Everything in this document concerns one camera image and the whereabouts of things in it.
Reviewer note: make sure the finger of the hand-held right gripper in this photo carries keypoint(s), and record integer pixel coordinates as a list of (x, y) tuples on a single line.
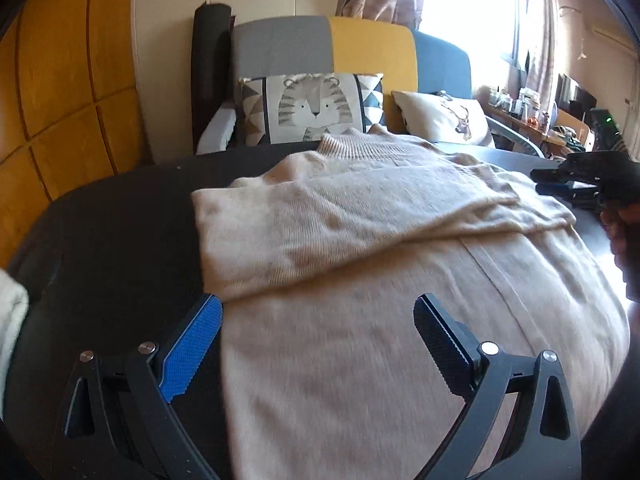
[(560, 191), (555, 175)]

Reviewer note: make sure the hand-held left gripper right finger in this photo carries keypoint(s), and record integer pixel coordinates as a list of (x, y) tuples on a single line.
[(445, 345)]

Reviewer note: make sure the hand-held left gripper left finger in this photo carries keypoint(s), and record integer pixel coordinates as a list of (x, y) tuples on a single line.
[(192, 345)]

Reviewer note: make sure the beige knit sweater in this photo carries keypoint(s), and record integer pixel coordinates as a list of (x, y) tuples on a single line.
[(350, 310)]

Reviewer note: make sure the person's right hand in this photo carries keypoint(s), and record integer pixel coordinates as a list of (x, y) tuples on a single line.
[(625, 245)]

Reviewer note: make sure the cluttered wooden side desk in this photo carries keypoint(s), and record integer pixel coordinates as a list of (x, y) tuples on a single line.
[(540, 137)]

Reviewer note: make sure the wooden chair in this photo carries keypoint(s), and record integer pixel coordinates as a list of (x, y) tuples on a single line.
[(572, 122)]

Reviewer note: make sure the cluster of small jars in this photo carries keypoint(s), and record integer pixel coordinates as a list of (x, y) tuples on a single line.
[(520, 107)]

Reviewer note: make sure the black monitor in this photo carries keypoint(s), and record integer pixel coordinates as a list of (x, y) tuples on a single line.
[(567, 90)]

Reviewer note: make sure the deer print cushion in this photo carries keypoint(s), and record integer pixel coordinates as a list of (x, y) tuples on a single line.
[(440, 115)]

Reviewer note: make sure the bright window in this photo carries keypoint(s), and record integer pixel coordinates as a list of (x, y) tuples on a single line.
[(470, 20)]

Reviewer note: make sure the white folded ribbed cloth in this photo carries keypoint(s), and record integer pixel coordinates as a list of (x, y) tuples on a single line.
[(10, 320)]

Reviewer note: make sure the grey yellow blue sofa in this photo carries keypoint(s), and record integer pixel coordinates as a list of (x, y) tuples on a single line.
[(370, 50)]

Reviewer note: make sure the tiger print cushion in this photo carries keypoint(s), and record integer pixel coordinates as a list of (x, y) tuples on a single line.
[(310, 105)]

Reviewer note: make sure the black rolled mat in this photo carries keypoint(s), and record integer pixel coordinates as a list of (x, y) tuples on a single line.
[(210, 70)]

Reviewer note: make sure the wooden wardrobe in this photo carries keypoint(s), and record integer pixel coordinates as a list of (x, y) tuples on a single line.
[(65, 85)]

